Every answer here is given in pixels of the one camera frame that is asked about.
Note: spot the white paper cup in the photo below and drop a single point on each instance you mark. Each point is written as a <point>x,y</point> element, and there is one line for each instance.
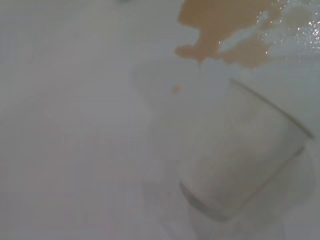
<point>240,155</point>

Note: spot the brown water stain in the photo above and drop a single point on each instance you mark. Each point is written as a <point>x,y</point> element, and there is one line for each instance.
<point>220,20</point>

